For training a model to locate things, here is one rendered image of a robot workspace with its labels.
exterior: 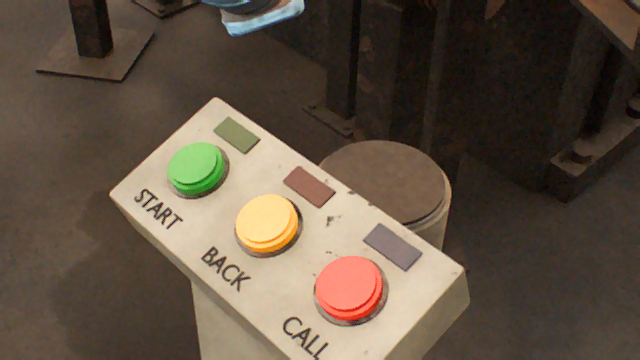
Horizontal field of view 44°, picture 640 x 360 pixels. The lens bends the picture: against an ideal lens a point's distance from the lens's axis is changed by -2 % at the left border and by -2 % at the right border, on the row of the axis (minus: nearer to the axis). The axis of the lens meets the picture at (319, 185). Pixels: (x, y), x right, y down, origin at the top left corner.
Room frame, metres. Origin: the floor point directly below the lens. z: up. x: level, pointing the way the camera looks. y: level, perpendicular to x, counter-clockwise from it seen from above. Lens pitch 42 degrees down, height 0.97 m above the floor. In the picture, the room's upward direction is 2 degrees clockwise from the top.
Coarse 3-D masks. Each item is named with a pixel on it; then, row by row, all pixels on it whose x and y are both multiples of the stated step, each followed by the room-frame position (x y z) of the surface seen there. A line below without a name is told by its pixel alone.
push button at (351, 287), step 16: (352, 256) 0.34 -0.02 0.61; (336, 272) 0.32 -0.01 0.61; (352, 272) 0.32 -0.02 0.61; (368, 272) 0.32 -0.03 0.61; (320, 288) 0.32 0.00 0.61; (336, 288) 0.31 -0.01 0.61; (352, 288) 0.31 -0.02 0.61; (368, 288) 0.31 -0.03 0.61; (320, 304) 0.31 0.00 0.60; (336, 304) 0.30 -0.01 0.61; (352, 304) 0.30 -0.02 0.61; (368, 304) 0.30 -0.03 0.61
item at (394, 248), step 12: (384, 228) 0.36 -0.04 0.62; (372, 240) 0.35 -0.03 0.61; (384, 240) 0.35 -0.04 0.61; (396, 240) 0.35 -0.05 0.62; (384, 252) 0.34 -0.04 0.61; (396, 252) 0.34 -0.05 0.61; (408, 252) 0.34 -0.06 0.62; (420, 252) 0.34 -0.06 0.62; (396, 264) 0.33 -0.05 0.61; (408, 264) 0.33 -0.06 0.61
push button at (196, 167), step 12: (192, 144) 0.44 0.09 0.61; (204, 144) 0.44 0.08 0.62; (180, 156) 0.43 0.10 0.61; (192, 156) 0.43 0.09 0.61; (204, 156) 0.43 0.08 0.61; (216, 156) 0.42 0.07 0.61; (168, 168) 0.42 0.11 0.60; (180, 168) 0.42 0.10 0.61; (192, 168) 0.42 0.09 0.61; (204, 168) 0.42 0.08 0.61; (216, 168) 0.42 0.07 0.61; (180, 180) 0.41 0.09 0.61; (192, 180) 0.41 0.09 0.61; (204, 180) 0.41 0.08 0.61; (216, 180) 0.41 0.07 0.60; (192, 192) 0.40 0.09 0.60
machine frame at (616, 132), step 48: (528, 0) 1.15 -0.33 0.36; (480, 48) 1.20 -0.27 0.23; (528, 48) 1.13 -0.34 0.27; (576, 48) 1.09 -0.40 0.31; (480, 96) 1.19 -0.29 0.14; (528, 96) 1.12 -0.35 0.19; (576, 96) 1.12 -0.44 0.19; (624, 96) 1.28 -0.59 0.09; (480, 144) 1.17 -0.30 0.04; (528, 144) 1.10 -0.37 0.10; (576, 144) 1.12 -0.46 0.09; (624, 144) 1.17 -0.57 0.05; (576, 192) 1.06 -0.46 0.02
